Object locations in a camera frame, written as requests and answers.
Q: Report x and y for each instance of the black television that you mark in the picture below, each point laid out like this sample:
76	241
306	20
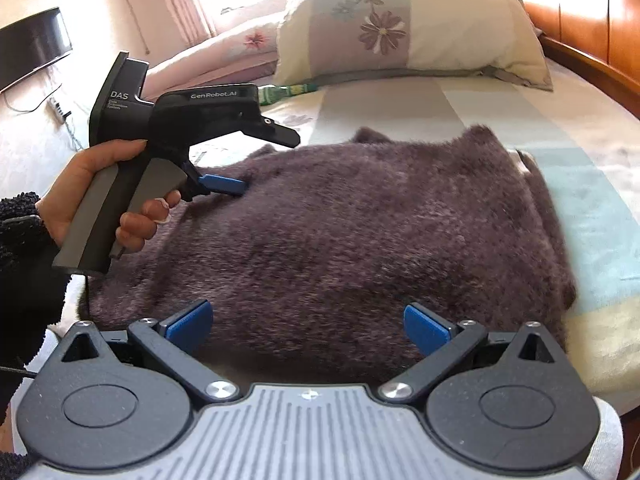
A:
30	47

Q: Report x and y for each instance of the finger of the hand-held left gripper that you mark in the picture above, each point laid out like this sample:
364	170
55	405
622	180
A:
225	185

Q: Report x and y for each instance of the cream floral pillow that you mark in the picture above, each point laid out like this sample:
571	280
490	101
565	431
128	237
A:
440	25

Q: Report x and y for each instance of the brown fuzzy sweater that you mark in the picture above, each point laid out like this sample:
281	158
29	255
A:
350	230

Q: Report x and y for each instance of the person's left forearm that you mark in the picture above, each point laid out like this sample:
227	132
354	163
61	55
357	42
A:
25	280

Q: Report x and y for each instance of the orange wooden headboard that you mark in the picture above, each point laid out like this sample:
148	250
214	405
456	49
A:
590	25

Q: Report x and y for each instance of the white power strip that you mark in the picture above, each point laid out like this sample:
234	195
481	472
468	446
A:
58	110

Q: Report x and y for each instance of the person's left hand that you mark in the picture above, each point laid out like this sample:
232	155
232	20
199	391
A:
65	195

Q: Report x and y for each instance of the green bottle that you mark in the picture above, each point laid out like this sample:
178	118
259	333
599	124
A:
280	94

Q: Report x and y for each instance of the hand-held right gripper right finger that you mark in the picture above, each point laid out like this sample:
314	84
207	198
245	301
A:
425	332

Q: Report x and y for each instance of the pink folded quilt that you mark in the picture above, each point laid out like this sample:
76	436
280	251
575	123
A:
220	55

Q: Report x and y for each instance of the pink striped curtain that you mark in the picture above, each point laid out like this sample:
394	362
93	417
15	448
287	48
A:
182	0

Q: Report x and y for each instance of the person's grey pants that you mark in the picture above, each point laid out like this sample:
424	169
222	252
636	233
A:
607	440

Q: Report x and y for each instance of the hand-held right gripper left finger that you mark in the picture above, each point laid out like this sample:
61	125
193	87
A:
189	327

